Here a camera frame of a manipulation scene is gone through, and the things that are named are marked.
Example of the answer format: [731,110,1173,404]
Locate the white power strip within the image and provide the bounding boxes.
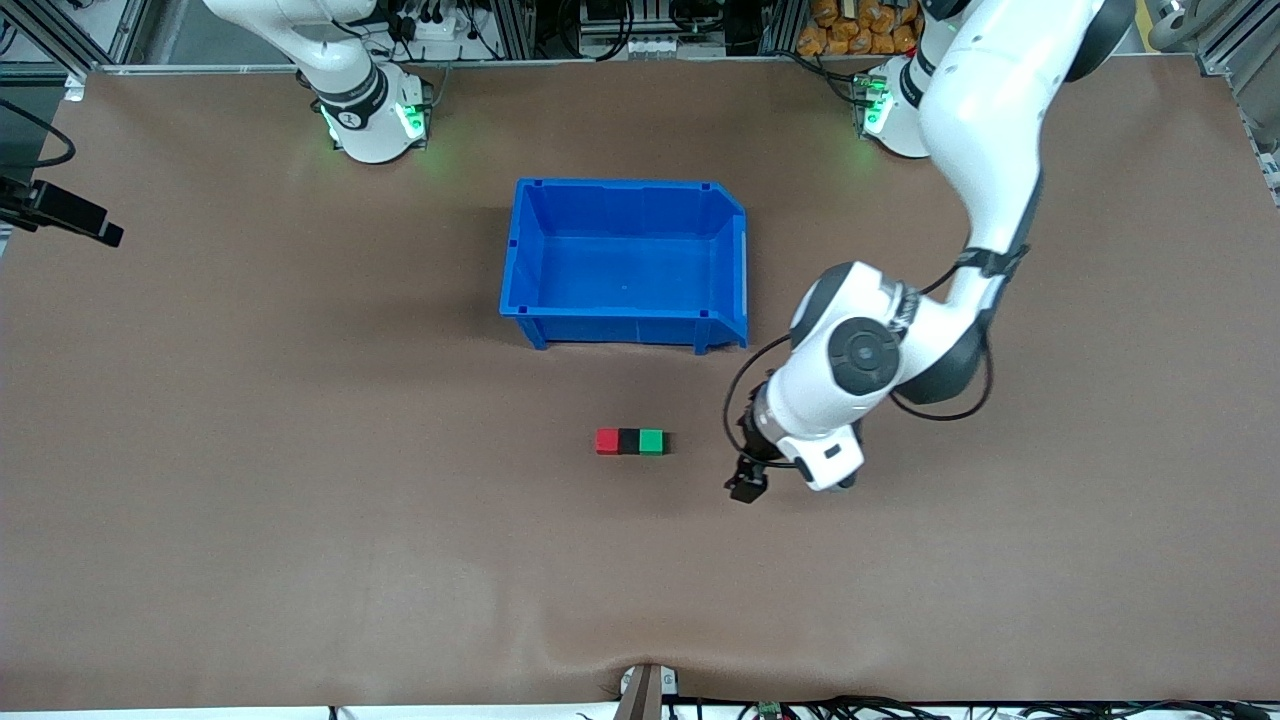
[398,8,471,47]

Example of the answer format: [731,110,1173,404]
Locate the white terminal block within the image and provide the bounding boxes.
[612,36,727,59]

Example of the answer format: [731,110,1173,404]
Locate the blue plastic storage bin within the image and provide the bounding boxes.
[499,178,750,355]

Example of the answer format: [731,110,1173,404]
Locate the aluminium frame post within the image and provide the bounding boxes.
[487,0,536,59]

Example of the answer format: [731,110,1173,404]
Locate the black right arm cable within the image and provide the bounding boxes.
[0,98,77,170]

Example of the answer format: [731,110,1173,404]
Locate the aluminium frame rail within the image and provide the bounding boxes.
[1195,0,1280,207]

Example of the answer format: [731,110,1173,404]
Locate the orange snack packs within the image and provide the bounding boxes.
[797,0,926,57]

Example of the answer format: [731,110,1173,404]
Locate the metal table clamp bracket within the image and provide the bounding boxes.
[618,663,681,720]

